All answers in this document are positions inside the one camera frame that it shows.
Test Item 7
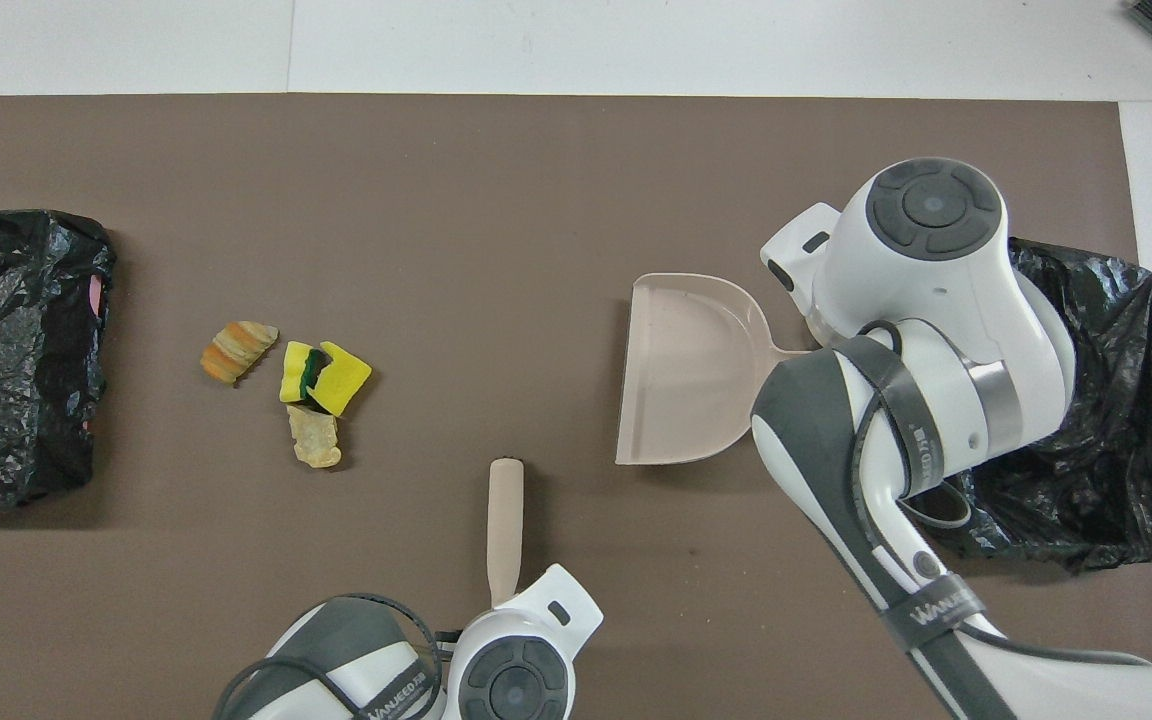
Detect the beige plastic dustpan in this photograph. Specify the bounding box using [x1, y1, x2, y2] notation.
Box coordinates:
[615, 272, 817, 467]

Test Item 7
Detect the beige hand brush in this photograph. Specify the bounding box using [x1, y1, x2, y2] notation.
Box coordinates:
[488, 458, 527, 608]

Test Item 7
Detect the yellow green sponge piece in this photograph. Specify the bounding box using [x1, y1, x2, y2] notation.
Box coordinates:
[279, 341, 329, 404]
[308, 342, 374, 418]

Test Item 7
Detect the pale chip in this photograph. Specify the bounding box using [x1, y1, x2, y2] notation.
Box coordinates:
[287, 405, 344, 469]

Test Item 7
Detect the striped orange croissant toy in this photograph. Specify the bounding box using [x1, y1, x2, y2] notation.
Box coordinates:
[200, 321, 280, 387]

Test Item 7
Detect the black bagged bin pink patch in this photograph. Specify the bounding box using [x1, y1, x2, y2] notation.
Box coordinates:
[0, 209, 118, 507]

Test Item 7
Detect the brown table mat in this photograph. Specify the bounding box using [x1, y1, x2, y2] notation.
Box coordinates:
[0, 94, 1152, 720]

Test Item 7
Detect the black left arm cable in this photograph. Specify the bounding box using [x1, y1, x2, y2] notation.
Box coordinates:
[213, 593, 462, 720]

